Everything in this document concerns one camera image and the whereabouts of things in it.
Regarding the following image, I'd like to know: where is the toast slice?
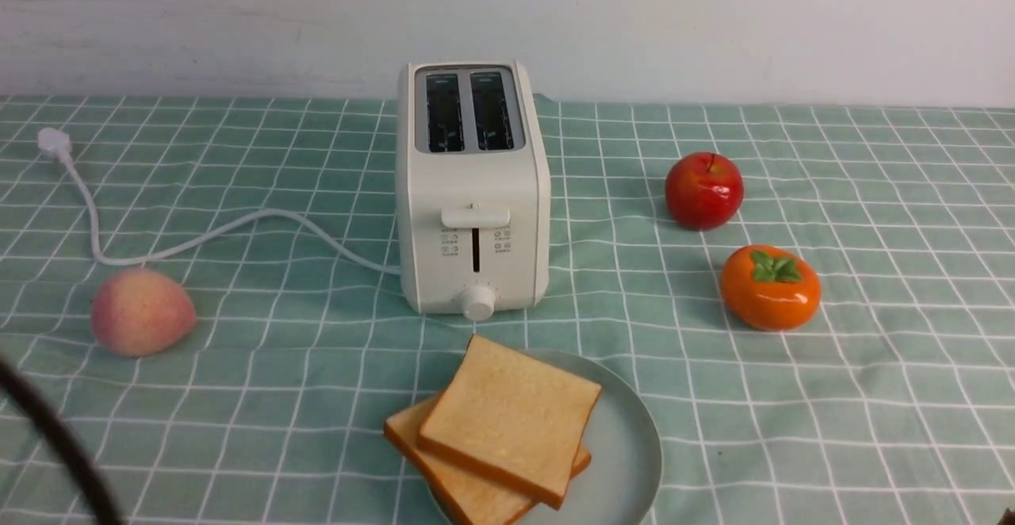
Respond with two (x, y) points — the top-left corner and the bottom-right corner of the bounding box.
(384, 394), (592, 524)
(417, 334), (602, 510)

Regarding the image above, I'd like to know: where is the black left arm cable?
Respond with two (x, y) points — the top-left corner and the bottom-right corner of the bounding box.
(0, 358), (124, 525)

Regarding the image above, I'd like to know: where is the orange persimmon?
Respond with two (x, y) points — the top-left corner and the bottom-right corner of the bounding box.
(718, 244), (822, 332)

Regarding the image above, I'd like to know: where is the red apple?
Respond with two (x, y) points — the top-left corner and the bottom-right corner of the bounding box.
(665, 151), (745, 229)

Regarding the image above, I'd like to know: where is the white toaster power cord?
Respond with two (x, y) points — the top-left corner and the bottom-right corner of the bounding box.
(37, 128), (403, 278)

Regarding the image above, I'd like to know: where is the green checkered tablecloth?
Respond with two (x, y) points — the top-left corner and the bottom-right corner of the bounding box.
(1, 95), (1014, 524)

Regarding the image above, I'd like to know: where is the white two-slot toaster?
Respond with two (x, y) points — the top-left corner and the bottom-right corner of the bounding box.
(394, 61), (552, 322)

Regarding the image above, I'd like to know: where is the light green round plate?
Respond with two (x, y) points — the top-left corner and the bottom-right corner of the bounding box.
(515, 349), (662, 524)

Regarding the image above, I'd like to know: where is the pink peach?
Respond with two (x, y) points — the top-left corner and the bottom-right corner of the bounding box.
(90, 267), (197, 358)

